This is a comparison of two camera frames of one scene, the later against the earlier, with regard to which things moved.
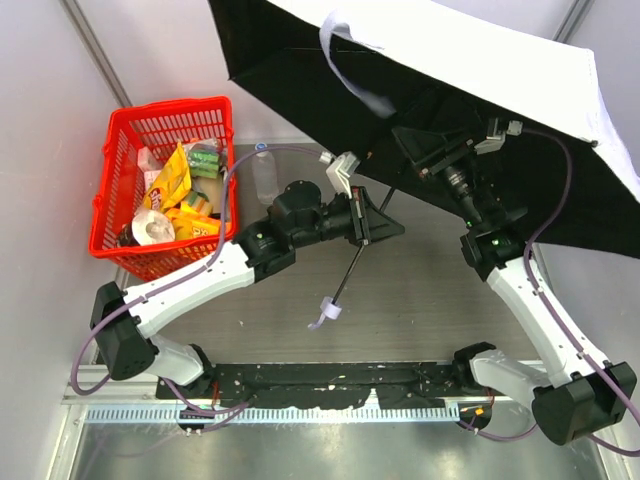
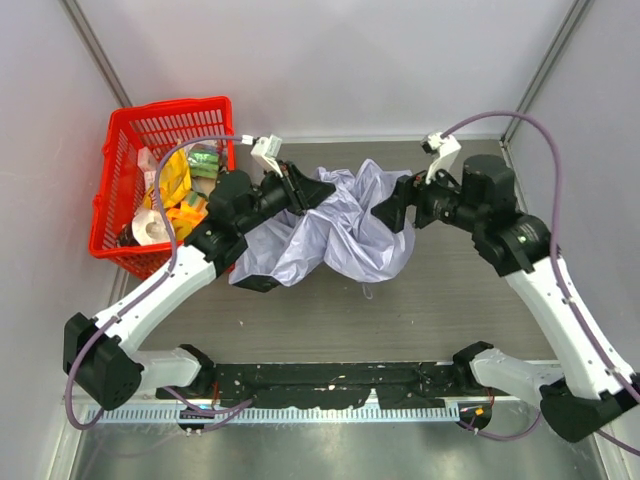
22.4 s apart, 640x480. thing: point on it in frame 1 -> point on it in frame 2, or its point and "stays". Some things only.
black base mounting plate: (339, 385) stays
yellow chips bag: (172, 185) stays
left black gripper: (358, 215) -> (294, 185)
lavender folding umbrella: (478, 123) -> (339, 234)
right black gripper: (445, 160) -> (411, 198)
